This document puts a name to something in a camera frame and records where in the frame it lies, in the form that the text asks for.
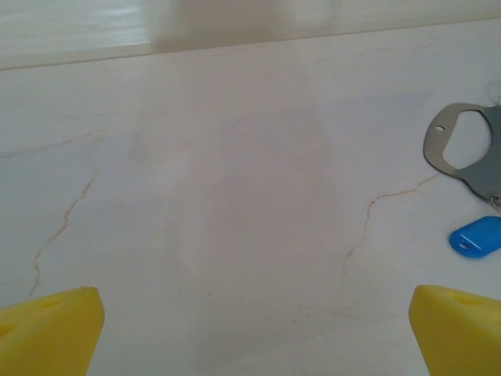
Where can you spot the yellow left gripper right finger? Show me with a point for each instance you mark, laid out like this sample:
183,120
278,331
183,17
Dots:
462,340

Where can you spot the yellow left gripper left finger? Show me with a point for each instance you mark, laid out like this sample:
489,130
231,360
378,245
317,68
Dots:
47,337

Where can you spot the steel key holder plate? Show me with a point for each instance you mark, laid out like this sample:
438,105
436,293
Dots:
432,149

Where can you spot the blue plastic key fob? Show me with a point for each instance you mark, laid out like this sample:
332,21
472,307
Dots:
481,235

